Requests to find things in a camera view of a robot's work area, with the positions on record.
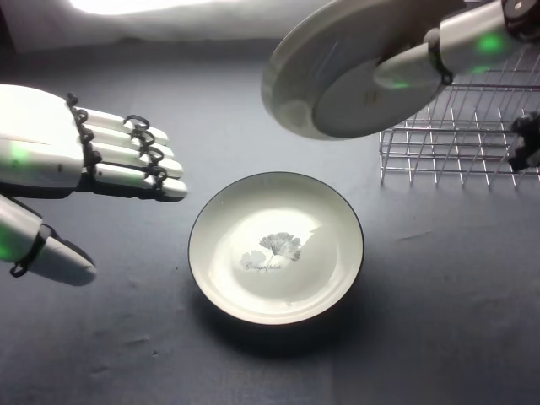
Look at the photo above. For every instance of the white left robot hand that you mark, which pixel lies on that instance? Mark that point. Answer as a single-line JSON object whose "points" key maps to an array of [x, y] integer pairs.
{"points": [[38, 139]]}

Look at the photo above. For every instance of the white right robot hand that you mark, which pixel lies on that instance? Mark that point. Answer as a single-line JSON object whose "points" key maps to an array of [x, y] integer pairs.
{"points": [[464, 38]]}

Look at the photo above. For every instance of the white dark-rimmed ginkgo plate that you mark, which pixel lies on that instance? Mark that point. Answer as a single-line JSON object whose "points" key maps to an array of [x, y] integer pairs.
{"points": [[295, 211], [304, 63]]}

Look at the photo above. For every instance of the white backdrop sheet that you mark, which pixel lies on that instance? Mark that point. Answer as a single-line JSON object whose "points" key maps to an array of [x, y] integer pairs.
{"points": [[169, 17]]}

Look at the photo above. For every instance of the grey table cloth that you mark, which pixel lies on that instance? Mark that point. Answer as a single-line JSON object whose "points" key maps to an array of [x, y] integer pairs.
{"points": [[84, 358]]}

